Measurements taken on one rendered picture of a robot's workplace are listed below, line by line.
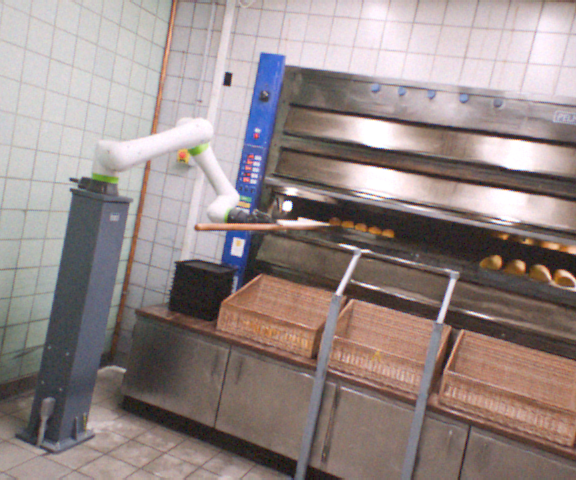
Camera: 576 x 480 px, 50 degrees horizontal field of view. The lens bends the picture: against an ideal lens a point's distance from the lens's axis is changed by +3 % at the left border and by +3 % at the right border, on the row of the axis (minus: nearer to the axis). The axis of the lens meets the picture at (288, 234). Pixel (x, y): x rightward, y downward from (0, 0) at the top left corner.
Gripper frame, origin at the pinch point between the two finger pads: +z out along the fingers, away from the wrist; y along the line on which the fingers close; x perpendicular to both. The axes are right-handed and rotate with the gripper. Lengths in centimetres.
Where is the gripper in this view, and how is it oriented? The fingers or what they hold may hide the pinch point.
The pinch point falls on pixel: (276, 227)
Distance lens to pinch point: 303.6
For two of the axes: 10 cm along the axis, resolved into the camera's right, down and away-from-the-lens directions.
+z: 9.1, 2.2, -3.6
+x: -3.7, 0.1, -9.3
